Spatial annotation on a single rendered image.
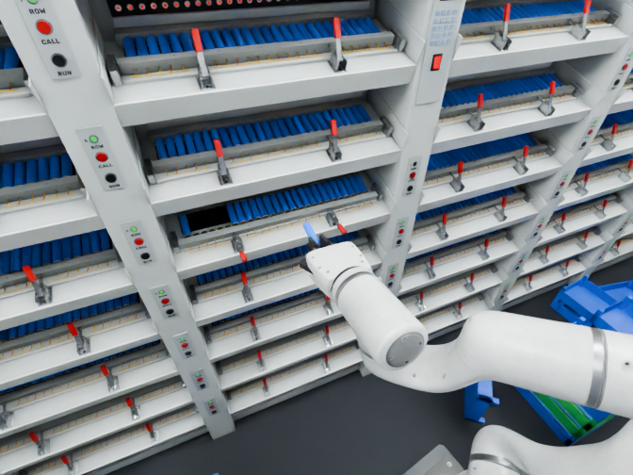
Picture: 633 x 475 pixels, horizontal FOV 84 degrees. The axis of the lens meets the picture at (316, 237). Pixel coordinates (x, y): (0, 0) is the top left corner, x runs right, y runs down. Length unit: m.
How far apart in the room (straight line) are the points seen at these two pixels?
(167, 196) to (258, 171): 0.20
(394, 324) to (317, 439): 1.23
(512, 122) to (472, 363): 0.84
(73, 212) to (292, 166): 0.46
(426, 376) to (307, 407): 1.19
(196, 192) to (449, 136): 0.67
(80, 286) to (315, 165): 0.61
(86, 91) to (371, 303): 0.56
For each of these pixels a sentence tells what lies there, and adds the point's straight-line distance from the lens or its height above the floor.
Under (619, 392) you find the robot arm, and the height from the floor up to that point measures 1.23.
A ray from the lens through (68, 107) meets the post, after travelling 0.72.
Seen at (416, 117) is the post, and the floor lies 1.25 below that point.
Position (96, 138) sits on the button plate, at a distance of 0.73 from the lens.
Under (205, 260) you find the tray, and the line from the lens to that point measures 0.92.
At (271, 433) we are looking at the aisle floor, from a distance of 1.70.
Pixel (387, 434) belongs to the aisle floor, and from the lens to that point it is 1.71.
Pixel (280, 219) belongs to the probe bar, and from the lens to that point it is 0.95.
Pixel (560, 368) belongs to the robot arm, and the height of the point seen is 1.22.
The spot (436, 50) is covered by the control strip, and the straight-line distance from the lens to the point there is 0.90.
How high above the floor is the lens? 1.59
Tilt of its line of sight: 41 degrees down
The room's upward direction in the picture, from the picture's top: straight up
